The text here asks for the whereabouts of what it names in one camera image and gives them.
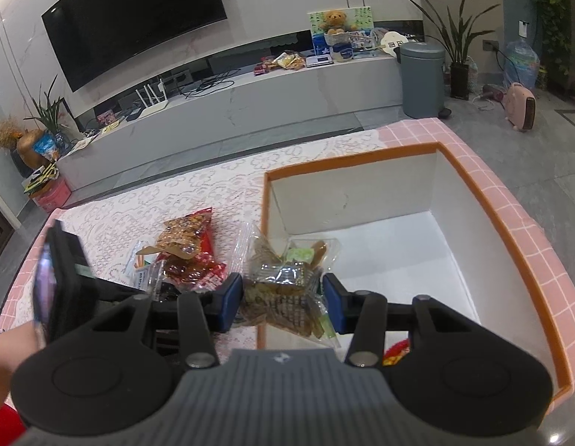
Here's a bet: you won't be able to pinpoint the green picture board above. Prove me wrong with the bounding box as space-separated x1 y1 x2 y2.
308 6 377 53

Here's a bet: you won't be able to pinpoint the white jar with blue lid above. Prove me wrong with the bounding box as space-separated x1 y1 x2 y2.
331 43 356 64

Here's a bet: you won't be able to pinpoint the brown teddy bear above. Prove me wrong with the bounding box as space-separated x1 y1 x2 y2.
322 9 349 36

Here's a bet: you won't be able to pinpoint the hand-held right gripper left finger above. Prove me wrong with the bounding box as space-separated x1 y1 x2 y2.
98 272 245 371

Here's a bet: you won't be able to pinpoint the dark red snack packet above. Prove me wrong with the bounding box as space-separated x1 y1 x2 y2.
163 237 229 291

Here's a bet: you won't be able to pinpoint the golden vase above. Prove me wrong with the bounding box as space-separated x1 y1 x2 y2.
15 129 52 171

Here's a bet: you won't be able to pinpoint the red clothing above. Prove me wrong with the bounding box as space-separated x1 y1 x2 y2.
0 403 27 446

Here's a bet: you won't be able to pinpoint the white box with orange rim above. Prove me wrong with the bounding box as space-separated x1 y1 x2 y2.
256 141 574 401

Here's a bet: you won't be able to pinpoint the white round hand fan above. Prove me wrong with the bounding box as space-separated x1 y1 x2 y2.
377 30 407 55

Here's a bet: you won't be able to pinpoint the pile of snack packets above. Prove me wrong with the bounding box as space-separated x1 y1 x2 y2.
254 51 307 76

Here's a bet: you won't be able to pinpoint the white and green snack packet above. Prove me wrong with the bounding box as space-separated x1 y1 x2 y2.
128 240 165 291

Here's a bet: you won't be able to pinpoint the potted plant with long leaves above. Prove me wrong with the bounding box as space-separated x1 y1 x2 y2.
407 0 503 101

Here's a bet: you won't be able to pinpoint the small green houseplant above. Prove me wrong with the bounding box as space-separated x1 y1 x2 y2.
24 75 69 139

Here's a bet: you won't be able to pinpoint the basket of small goods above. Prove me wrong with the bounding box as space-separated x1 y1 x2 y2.
347 28 377 51

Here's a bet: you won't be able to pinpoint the white router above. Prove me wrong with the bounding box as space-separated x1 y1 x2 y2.
135 82 170 118

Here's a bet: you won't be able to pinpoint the red and yellow snack packet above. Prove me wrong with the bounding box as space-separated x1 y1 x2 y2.
381 340 413 367

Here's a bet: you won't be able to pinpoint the blue and white carton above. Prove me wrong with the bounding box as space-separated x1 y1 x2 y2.
312 33 335 64

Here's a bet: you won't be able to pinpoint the grey pedal bin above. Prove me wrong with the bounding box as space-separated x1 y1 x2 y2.
395 40 452 120

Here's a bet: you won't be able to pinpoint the clear packet with green label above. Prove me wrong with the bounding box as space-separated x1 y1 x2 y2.
284 237 342 289

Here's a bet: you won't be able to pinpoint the pink hair dryer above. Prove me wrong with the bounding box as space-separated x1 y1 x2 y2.
481 84 507 104

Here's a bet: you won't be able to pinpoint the blue water bottle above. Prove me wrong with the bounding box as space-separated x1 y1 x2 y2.
503 39 542 92

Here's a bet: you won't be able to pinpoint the orange and red snack packet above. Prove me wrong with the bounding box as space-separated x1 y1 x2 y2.
155 208 214 261

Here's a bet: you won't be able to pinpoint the dark green cabinet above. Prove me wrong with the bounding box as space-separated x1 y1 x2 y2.
498 0 572 54

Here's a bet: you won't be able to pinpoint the pink checked tablecloth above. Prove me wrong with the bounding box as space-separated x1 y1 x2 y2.
13 117 575 430

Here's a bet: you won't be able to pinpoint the black cables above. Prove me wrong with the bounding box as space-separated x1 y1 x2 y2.
181 71 235 99

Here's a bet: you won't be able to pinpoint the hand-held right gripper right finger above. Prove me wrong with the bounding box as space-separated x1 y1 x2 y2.
322 272 498 369

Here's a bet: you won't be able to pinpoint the pink bucket with papers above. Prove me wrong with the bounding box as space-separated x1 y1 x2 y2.
22 162 73 215

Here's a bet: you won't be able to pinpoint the white marble television cabinet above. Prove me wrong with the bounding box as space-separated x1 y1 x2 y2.
55 49 411 191

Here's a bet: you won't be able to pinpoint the dried flower bunch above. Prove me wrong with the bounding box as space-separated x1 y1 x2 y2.
0 118 24 152

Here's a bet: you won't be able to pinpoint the pink space heater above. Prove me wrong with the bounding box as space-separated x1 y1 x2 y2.
504 82 539 133

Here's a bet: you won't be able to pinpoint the hanging vine plant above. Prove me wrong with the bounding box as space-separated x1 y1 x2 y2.
500 0 575 81

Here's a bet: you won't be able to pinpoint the black flat television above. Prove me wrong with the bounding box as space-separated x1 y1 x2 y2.
41 0 229 93

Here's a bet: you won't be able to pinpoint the clear packet of brown snacks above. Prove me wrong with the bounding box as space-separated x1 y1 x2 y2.
230 223 340 349

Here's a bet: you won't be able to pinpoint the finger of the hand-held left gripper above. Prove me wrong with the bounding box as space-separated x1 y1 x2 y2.
94 275 181 310

